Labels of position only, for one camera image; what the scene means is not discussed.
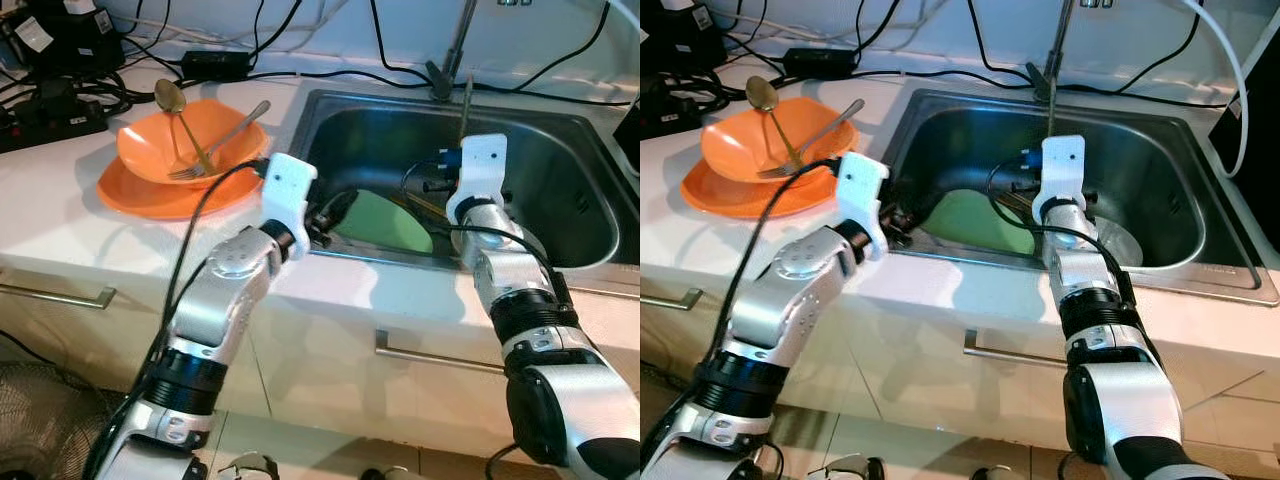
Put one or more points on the metal faucet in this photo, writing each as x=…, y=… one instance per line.
x=455, y=55
x=1057, y=50

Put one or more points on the grey floor fan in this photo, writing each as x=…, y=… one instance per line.
x=50, y=420

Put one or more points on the orange plate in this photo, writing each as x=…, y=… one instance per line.
x=730, y=200
x=150, y=203

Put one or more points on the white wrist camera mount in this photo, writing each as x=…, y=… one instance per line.
x=288, y=195
x=862, y=195
x=485, y=165
x=1062, y=165

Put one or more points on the black plug-in charger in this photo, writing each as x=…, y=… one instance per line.
x=700, y=40
x=80, y=45

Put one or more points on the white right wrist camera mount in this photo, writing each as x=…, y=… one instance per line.
x=1062, y=165
x=485, y=165

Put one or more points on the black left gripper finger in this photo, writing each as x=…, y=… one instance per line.
x=340, y=207

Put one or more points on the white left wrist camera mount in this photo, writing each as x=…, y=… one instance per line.
x=862, y=195
x=288, y=195

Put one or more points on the stainless steel sink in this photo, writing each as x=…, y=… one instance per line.
x=560, y=190
x=1160, y=170

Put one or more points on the green plate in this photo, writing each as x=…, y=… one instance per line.
x=385, y=225
x=975, y=222

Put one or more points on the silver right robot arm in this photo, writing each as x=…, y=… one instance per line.
x=1125, y=410
x=570, y=410

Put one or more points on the metal spoon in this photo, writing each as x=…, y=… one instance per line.
x=168, y=95
x=761, y=92

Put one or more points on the grey bowl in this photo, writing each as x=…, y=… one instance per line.
x=1122, y=245

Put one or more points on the black power strip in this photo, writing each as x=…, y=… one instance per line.
x=665, y=115
x=50, y=125

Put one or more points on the black power adapter brick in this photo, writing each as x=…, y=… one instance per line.
x=820, y=63
x=215, y=66

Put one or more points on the black appliance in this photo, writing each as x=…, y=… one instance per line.
x=1260, y=170

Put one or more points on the metal fork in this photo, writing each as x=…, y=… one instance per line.
x=225, y=135
x=820, y=130

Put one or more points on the orange bowl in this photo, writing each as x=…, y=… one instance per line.
x=735, y=145
x=150, y=150

